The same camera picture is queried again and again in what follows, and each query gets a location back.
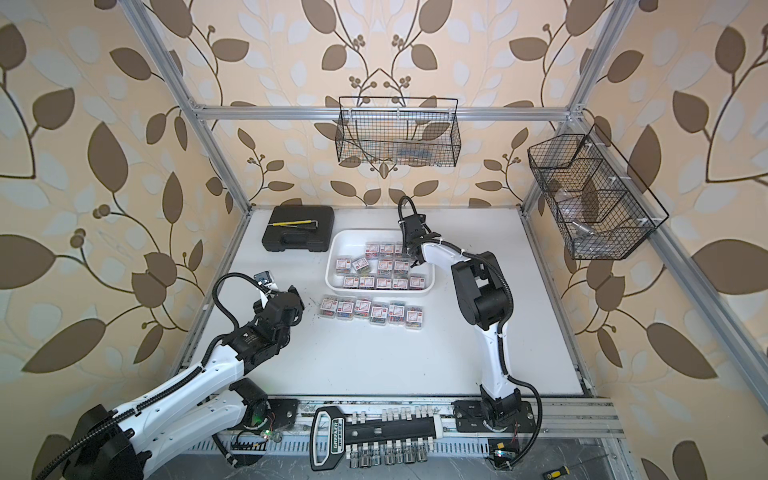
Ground paper clip box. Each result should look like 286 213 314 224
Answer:
336 298 356 320
319 295 339 318
370 302 389 326
405 306 424 330
353 298 372 320
387 301 406 325

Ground white plastic tray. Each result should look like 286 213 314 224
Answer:
325 229 436 296

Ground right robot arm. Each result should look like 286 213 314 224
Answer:
397 195 543 471

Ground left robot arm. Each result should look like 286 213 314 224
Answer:
35 272 305 479

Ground black tool case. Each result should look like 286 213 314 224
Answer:
261 205 335 253

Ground socket set holder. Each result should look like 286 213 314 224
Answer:
309 406 444 472

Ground yellow handled hex key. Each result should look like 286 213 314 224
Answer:
269 220 319 229

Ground back wire basket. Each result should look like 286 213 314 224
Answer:
333 95 462 167

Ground wire basket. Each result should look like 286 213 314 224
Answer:
333 95 462 167
527 125 669 260

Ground right wire basket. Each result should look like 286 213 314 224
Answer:
527 125 669 260

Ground yellow handled screwdriver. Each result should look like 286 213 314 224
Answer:
541 455 607 480

